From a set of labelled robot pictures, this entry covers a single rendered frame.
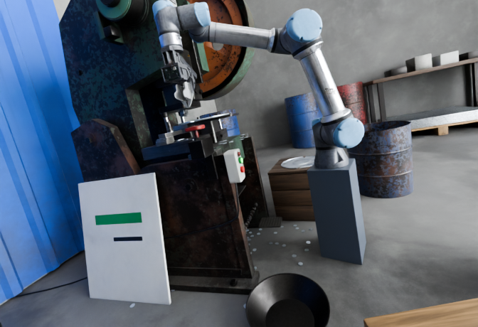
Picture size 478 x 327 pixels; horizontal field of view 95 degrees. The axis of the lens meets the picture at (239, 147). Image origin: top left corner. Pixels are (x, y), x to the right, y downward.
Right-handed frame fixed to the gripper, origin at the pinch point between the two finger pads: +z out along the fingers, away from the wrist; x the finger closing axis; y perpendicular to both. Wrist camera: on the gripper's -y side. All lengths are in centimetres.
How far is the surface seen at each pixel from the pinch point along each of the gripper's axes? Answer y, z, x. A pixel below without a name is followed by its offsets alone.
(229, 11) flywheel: -66, -56, 6
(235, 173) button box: -5.5, 31.2, 10.5
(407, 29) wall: -363, -70, 210
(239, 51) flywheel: -66, -31, 8
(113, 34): -3.8, -35.5, -29.1
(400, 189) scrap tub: -87, 79, 93
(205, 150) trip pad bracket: 1.5, 18.5, 3.2
